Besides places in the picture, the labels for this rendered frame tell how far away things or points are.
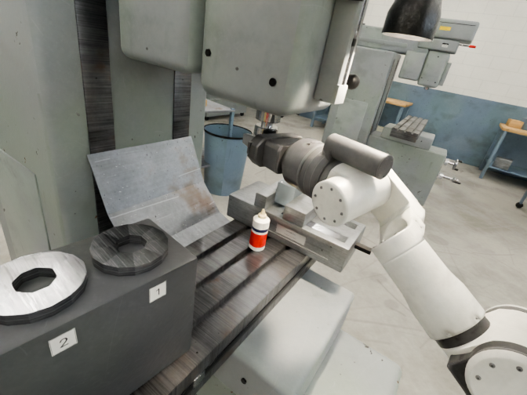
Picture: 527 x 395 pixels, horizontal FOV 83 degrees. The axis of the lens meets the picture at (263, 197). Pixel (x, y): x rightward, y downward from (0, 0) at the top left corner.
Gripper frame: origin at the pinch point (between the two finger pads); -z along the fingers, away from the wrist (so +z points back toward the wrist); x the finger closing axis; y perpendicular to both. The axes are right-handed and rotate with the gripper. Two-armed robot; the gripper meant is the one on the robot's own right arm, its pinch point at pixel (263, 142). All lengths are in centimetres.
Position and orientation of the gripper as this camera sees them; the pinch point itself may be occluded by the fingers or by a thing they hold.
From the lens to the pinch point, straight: 59.9
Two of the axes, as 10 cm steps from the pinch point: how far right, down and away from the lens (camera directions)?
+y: -1.5, 8.8, 4.4
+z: 5.9, 4.4, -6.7
